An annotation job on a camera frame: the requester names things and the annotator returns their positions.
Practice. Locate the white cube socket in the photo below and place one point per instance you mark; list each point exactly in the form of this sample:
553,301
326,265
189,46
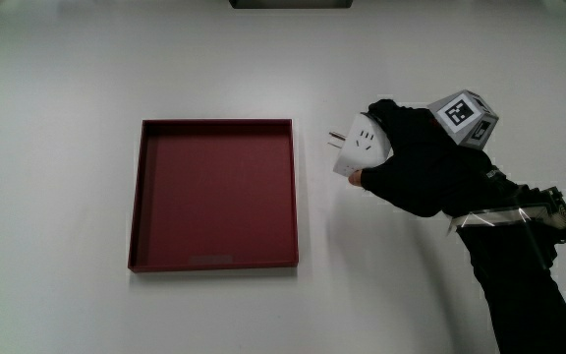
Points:
361,147

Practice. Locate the dark red square tray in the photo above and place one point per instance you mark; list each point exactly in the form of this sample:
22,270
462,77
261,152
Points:
214,196

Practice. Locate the person's right forearm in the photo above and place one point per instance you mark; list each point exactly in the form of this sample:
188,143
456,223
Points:
519,285

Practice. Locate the black wrist tracker module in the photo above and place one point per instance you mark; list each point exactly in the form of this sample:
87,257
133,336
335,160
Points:
560,216

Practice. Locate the person's right hand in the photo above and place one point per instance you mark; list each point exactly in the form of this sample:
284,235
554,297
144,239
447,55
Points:
425,167

